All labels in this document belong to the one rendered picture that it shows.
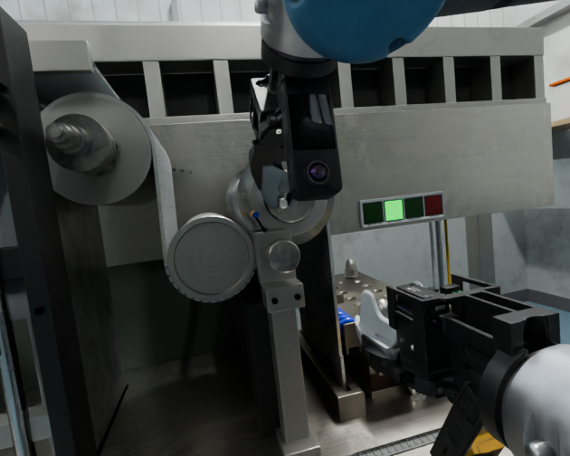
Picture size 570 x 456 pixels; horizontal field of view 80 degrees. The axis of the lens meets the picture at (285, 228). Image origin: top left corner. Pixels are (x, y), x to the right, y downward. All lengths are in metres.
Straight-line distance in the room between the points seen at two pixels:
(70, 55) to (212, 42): 0.44
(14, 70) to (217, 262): 0.30
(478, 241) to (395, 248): 1.78
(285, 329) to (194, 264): 0.15
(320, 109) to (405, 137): 0.66
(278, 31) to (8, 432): 0.44
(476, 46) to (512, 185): 0.40
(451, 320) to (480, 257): 1.07
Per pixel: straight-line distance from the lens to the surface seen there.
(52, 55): 0.52
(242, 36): 0.91
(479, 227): 1.33
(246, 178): 0.50
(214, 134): 0.83
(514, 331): 0.25
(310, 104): 0.33
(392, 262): 3.07
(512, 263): 3.92
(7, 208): 0.43
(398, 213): 0.95
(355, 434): 0.58
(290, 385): 0.52
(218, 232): 0.49
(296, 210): 0.49
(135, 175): 0.50
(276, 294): 0.44
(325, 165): 0.31
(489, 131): 1.15
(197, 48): 0.89
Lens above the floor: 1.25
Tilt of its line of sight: 5 degrees down
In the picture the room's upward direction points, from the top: 6 degrees counter-clockwise
